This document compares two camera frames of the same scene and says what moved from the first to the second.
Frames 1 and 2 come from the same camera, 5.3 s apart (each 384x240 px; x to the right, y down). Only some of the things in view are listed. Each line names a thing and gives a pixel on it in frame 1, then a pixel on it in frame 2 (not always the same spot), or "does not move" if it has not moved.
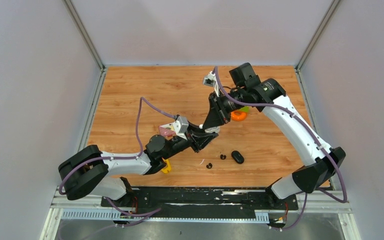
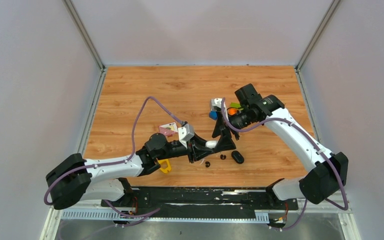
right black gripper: (216, 115) → (225, 142)
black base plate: (204, 200) does not move
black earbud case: (237, 156) does not move
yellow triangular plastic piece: (168, 166) does not move
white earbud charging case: (213, 129) → (211, 144)
